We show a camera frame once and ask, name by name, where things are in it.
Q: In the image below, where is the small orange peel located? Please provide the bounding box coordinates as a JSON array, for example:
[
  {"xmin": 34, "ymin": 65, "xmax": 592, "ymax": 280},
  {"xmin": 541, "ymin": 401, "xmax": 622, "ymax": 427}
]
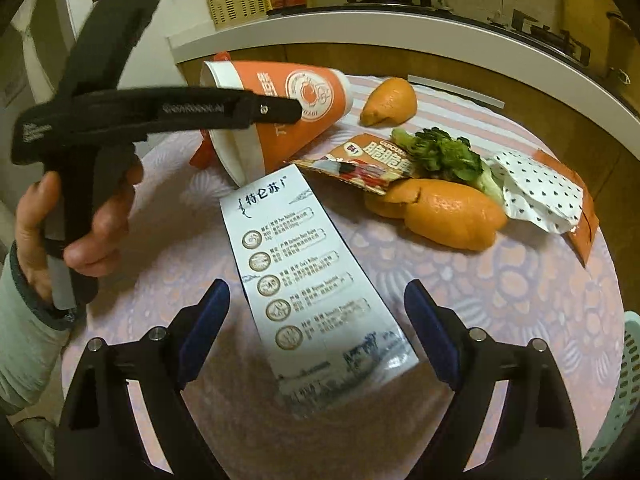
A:
[{"xmin": 360, "ymin": 76, "xmax": 418, "ymax": 127}]

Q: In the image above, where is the silver cabinet handle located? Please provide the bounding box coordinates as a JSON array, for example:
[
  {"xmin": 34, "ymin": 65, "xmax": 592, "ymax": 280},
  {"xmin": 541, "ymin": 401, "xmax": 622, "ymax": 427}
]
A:
[{"xmin": 407, "ymin": 74, "xmax": 506, "ymax": 110}]

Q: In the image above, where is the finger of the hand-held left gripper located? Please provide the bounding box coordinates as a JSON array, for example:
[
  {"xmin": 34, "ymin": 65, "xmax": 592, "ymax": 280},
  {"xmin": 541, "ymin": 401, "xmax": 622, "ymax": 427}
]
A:
[
  {"xmin": 54, "ymin": 0, "xmax": 172, "ymax": 102},
  {"xmin": 120, "ymin": 86, "xmax": 304, "ymax": 134}
]

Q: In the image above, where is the light blue plastic basket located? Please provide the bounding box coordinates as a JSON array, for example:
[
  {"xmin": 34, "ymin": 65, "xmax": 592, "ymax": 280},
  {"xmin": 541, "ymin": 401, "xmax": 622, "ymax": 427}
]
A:
[{"xmin": 582, "ymin": 310, "xmax": 640, "ymax": 479}]

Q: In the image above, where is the large orange peel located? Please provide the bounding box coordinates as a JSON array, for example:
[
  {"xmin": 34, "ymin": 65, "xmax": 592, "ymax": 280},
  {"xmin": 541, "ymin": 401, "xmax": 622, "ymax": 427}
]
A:
[{"xmin": 364, "ymin": 178, "xmax": 510, "ymax": 252}]

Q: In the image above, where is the yellow plastic basket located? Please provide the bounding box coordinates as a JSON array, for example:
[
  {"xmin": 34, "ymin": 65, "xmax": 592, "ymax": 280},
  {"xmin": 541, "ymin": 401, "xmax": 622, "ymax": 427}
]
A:
[{"xmin": 202, "ymin": 0, "xmax": 266, "ymax": 31}]

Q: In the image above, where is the red wrapper scrap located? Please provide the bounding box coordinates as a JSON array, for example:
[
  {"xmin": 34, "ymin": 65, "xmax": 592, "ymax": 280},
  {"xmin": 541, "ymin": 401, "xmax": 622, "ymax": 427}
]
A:
[{"xmin": 189, "ymin": 130, "xmax": 217, "ymax": 169}]

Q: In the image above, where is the polka dot paper wrapper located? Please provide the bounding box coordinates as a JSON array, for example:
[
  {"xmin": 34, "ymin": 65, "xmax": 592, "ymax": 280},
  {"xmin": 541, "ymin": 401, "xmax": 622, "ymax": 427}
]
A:
[{"xmin": 492, "ymin": 149, "xmax": 600, "ymax": 267}]

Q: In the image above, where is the person's left hand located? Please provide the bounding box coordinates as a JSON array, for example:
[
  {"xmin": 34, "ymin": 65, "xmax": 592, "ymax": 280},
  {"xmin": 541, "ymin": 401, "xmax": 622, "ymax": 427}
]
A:
[{"xmin": 15, "ymin": 154, "xmax": 146, "ymax": 302}]

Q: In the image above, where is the green bok choy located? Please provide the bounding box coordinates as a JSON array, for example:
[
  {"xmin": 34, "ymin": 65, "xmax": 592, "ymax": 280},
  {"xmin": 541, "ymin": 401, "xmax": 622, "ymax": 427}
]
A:
[{"xmin": 390, "ymin": 127, "xmax": 506, "ymax": 206}]

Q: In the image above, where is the orange paper cup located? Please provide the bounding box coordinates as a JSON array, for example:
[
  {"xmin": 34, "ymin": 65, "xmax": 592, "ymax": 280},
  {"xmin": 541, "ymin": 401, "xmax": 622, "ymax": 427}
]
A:
[{"xmin": 199, "ymin": 59, "xmax": 355, "ymax": 187}]

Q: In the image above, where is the floral pink tablecloth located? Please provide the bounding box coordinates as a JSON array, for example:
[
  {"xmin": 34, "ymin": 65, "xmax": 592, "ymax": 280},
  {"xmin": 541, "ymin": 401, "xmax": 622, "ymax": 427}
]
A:
[{"xmin": 60, "ymin": 74, "xmax": 626, "ymax": 480}]

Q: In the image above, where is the wooden kitchen cabinet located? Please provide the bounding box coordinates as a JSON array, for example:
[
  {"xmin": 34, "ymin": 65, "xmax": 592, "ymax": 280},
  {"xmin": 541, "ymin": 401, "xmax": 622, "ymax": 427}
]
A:
[{"xmin": 165, "ymin": 7, "xmax": 640, "ymax": 201}]

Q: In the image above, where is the person's left forearm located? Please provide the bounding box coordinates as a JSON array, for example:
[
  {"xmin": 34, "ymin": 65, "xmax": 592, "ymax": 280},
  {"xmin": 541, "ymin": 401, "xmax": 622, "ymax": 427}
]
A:
[{"xmin": 0, "ymin": 240, "xmax": 76, "ymax": 417}]

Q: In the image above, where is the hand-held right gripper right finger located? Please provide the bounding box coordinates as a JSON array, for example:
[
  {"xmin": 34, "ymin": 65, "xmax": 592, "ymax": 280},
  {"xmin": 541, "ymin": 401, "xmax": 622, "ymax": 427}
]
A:
[{"xmin": 403, "ymin": 279, "xmax": 584, "ymax": 480}]

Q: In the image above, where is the white milk carton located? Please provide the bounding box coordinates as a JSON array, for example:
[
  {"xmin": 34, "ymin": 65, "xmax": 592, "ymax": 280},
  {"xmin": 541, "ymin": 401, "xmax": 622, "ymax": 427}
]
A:
[{"xmin": 219, "ymin": 162, "xmax": 420, "ymax": 420}]

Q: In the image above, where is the black gas stove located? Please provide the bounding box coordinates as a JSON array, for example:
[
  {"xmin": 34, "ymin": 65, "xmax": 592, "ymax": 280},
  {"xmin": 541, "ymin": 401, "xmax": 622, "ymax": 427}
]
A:
[{"xmin": 270, "ymin": 0, "xmax": 640, "ymax": 121}]

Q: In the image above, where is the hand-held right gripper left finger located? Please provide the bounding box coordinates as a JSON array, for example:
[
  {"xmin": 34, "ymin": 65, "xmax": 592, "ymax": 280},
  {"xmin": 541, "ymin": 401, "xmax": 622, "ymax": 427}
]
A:
[{"xmin": 55, "ymin": 279, "xmax": 232, "ymax": 480}]

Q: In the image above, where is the orange snack packet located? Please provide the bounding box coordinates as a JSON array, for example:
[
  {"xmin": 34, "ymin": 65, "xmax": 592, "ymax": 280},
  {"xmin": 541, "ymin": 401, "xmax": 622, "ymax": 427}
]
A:
[{"xmin": 289, "ymin": 132, "xmax": 427, "ymax": 197}]

